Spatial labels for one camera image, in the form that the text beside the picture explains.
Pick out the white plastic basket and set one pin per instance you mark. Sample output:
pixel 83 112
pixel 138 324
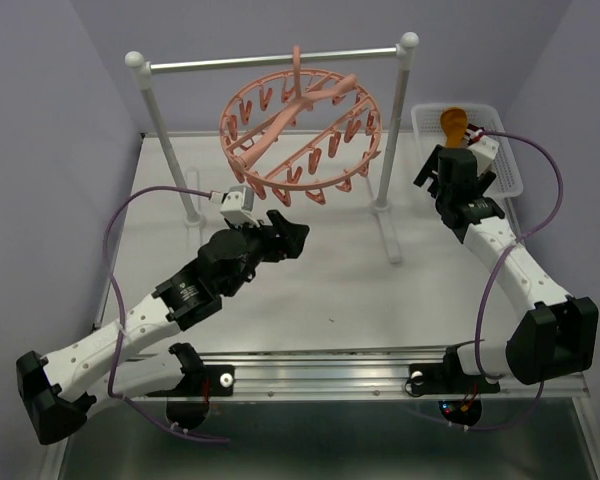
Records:
pixel 428 133

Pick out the aluminium mounting rail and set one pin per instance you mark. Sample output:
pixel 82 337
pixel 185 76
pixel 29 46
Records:
pixel 343 376

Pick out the pink round clip hanger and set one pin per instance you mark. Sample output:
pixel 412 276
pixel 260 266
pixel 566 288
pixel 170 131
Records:
pixel 302 129

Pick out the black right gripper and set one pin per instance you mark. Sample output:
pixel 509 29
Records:
pixel 430 165

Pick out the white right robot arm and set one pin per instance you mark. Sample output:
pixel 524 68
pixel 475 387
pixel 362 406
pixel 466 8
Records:
pixel 555 332

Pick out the mustard yellow sock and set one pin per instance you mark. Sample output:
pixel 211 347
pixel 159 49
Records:
pixel 454 123

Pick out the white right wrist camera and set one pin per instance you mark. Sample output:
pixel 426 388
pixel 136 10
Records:
pixel 485 151

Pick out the white clothes rack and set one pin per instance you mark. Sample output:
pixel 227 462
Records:
pixel 403 52

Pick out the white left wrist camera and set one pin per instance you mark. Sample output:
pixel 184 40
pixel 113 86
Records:
pixel 237 206

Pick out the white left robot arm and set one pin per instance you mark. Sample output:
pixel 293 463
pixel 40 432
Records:
pixel 60 389

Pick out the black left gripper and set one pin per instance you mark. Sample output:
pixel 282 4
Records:
pixel 288 243

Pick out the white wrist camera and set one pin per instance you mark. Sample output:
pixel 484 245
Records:
pixel 485 151
pixel 237 206

